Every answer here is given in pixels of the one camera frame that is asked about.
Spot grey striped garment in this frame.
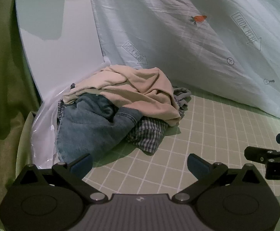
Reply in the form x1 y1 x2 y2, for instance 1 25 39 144
172 87 192 120

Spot blue denim jeans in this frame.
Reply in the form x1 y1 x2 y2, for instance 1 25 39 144
55 94 143 164

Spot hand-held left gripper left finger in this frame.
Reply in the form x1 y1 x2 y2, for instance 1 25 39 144
10 153 107 204

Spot plaid shirt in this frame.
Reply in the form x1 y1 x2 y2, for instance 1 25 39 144
57 83 170 155

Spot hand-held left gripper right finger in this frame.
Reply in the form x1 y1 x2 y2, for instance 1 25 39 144
171 153 267 204

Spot pink garment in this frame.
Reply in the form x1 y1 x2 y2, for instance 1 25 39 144
62 64 181 127

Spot white board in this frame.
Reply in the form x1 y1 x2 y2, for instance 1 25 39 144
14 0 111 101

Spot green curtain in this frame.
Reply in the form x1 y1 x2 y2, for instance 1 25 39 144
0 0 43 231

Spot green grid mat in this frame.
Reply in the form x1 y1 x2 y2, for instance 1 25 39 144
82 94 280 231

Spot light blue printed blanket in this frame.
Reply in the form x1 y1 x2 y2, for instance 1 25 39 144
86 0 280 128

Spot clear plastic sheet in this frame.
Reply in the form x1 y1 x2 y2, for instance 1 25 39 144
31 61 112 170

